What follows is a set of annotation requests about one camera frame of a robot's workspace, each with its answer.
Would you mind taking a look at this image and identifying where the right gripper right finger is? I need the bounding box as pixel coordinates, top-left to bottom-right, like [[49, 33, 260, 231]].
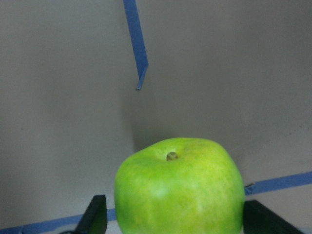
[[243, 200, 304, 234]]

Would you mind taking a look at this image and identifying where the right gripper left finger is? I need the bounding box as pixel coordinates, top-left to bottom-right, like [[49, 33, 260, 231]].
[[61, 195, 108, 234]]

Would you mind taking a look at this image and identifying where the green apple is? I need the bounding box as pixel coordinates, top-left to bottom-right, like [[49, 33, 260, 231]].
[[114, 137, 245, 234]]

